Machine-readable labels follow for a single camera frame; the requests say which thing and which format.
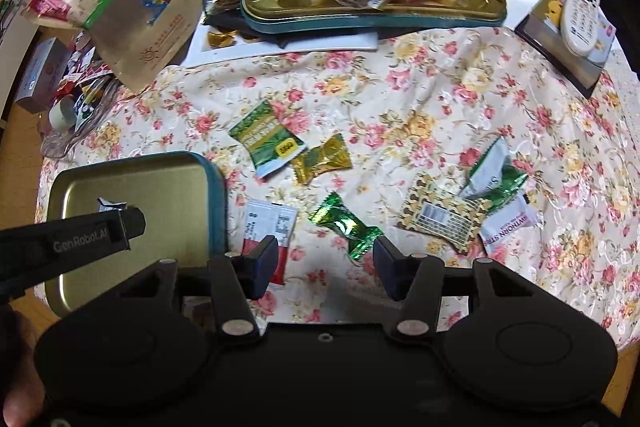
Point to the grey cardboard box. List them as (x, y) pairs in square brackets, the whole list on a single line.
[(42, 74)]

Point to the clear glass dish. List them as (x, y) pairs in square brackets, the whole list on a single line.
[(65, 142)]

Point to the green and white snack packet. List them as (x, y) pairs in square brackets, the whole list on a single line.
[(492, 169)]

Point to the floral tablecloth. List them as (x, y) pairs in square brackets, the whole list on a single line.
[(400, 107)]

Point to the white hawthorn strip packet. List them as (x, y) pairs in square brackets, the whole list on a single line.
[(510, 224)]

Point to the gold patterned barcode packet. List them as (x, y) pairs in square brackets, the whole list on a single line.
[(442, 212)]

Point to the small teal gold tin tray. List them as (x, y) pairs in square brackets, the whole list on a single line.
[(165, 187)]

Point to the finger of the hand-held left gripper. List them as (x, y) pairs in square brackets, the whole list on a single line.
[(132, 224)]

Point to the green foil candy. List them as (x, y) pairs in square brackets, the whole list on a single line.
[(345, 224)]

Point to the white remote control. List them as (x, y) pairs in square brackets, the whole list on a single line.
[(580, 14)]

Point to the red and white snack packet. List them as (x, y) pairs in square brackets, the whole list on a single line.
[(267, 219)]

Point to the black flat pouch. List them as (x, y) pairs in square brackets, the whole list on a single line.
[(227, 22)]

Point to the person's left hand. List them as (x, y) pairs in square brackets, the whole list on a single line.
[(17, 372)]

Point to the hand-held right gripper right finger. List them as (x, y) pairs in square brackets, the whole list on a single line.
[(386, 269)]

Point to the small white cup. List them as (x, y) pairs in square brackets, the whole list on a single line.
[(62, 114)]

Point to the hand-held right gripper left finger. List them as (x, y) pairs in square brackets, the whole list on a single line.
[(265, 269)]

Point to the gold candy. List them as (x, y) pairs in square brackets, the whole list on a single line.
[(322, 159)]

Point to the brown paper bag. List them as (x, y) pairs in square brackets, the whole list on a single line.
[(125, 7)]

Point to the green packet with yellow label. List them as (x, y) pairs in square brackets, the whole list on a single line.
[(262, 134)]

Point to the white paper board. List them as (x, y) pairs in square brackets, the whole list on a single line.
[(280, 49)]

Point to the large teal gold tin tray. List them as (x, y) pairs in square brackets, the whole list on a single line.
[(350, 19)]

